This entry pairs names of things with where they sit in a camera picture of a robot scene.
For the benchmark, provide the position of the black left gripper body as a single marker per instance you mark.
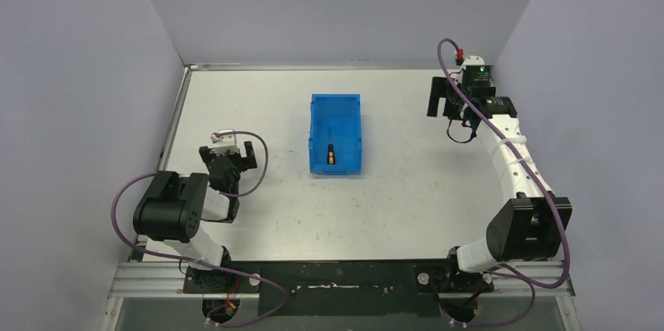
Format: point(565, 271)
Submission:
point(228, 160)

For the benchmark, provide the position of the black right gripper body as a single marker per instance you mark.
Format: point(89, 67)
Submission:
point(453, 108)

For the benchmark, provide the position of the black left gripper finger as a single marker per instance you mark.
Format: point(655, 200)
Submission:
point(249, 160)
point(205, 154)

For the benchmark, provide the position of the black yellow screwdriver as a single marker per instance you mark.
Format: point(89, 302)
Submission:
point(331, 157)

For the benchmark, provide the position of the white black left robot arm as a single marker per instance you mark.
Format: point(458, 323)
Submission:
point(174, 206)

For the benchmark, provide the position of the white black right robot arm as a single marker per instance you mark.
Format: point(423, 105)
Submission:
point(532, 222)

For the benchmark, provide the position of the blue plastic bin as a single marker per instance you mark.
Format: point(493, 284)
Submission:
point(341, 113)

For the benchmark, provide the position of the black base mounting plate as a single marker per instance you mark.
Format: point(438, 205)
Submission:
point(362, 302)

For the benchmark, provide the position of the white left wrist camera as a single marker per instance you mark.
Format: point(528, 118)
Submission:
point(223, 138)

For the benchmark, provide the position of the aluminium frame rail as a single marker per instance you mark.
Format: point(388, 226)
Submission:
point(160, 279)

